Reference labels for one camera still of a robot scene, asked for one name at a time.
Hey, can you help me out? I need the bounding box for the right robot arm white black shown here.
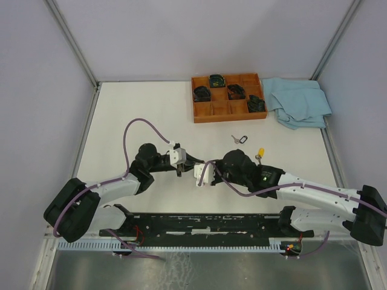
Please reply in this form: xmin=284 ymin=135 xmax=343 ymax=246
xmin=208 ymin=149 xmax=386 ymax=247

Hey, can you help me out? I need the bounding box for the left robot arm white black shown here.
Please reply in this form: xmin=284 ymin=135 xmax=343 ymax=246
xmin=44 ymin=143 xmax=203 ymax=242

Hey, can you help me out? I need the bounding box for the black hook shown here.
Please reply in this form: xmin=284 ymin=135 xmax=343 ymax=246
xmin=231 ymin=135 xmax=248 ymax=144

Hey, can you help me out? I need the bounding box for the dark rolled cloth grey pattern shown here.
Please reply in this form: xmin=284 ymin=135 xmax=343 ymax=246
xmin=193 ymin=86 xmax=211 ymax=102

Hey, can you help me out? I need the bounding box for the wooden compartment tray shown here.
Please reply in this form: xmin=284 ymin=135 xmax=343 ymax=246
xmin=191 ymin=73 xmax=268 ymax=123

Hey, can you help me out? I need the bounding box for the dark rolled cloth green pattern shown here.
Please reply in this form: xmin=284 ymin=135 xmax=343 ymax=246
xmin=247 ymin=95 xmax=266 ymax=113

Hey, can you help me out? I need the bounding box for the dark rolled cloth orange pattern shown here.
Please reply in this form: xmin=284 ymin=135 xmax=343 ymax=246
xmin=227 ymin=84 xmax=246 ymax=100

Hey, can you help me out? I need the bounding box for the dark rolled cloth yellow pattern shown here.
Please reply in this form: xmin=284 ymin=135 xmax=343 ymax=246
xmin=209 ymin=74 xmax=226 ymax=88

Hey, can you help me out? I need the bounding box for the light blue cloth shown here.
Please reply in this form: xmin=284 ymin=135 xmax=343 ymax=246
xmin=261 ymin=77 xmax=332 ymax=130

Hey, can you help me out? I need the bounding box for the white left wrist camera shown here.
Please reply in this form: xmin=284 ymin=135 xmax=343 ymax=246
xmin=168 ymin=147 xmax=187 ymax=167

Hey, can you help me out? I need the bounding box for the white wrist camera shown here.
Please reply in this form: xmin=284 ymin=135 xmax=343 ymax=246
xmin=193 ymin=161 xmax=215 ymax=187
xmin=168 ymin=147 xmax=187 ymax=167

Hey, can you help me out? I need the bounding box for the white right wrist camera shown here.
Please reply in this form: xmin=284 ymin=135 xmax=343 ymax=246
xmin=193 ymin=161 xmax=215 ymax=187

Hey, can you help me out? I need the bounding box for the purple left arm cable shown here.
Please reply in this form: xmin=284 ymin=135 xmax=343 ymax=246
xmin=53 ymin=118 xmax=176 ymax=237

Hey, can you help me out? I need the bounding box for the light blue cable duct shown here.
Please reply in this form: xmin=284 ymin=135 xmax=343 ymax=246
xmin=56 ymin=238 xmax=285 ymax=253

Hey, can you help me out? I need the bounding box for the aluminium frame post right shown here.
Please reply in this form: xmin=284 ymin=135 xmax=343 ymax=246
xmin=310 ymin=0 xmax=364 ymax=81

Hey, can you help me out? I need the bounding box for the aluminium frame post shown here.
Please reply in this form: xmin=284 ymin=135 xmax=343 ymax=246
xmin=310 ymin=0 xmax=364 ymax=81
xmin=43 ymin=0 xmax=99 ymax=88

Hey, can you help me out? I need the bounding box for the aluminium frame post left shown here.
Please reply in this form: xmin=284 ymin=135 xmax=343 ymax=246
xmin=43 ymin=0 xmax=99 ymax=88

